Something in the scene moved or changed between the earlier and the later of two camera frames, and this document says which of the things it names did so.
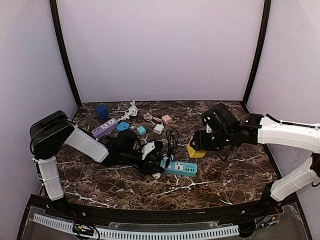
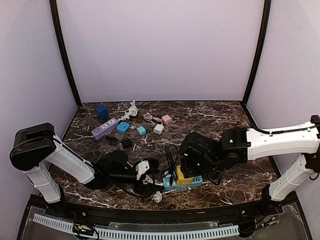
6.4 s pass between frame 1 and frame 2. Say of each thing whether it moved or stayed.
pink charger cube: stayed
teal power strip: moved
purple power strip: stayed
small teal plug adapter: stayed
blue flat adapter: stayed
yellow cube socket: moved
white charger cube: stayed
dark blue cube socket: stayed
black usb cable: moved
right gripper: moved
